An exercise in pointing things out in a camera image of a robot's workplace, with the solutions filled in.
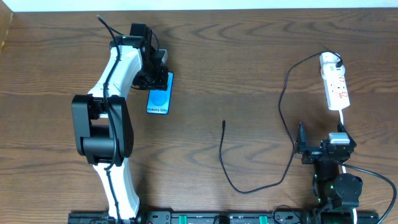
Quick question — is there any white USB wall charger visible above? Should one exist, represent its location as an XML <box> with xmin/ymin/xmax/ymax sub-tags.
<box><xmin>320</xmin><ymin>63</ymin><xmax>345</xmax><ymax>80</ymax></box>

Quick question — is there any blue screen Galaxy smartphone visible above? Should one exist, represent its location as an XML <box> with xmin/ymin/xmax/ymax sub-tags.
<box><xmin>146</xmin><ymin>72</ymin><xmax>174</xmax><ymax>115</ymax></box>

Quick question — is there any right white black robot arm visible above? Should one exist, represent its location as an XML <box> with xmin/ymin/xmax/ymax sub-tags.
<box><xmin>294</xmin><ymin>123</ymin><xmax>363</xmax><ymax>223</ymax></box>

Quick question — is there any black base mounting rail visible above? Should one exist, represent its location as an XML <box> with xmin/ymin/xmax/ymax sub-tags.
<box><xmin>67</xmin><ymin>210</ymin><xmax>379</xmax><ymax>224</ymax></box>

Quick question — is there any black USB charging cable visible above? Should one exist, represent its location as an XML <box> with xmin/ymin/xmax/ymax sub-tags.
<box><xmin>218</xmin><ymin>50</ymin><xmax>344</xmax><ymax>195</ymax></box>

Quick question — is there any white power strip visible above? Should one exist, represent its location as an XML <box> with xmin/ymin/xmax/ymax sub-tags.
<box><xmin>320</xmin><ymin>52</ymin><xmax>350</xmax><ymax>111</ymax></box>

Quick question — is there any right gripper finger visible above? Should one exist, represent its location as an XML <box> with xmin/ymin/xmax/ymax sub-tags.
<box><xmin>295</xmin><ymin>123</ymin><xmax>307</xmax><ymax>152</ymax></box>
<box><xmin>337</xmin><ymin>122</ymin><xmax>356</xmax><ymax>146</ymax></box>

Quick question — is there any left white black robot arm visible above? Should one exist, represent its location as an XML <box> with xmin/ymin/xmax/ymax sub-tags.
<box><xmin>72</xmin><ymin>23</ymin><xmax>174</xmax><ymax>223</ymax></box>

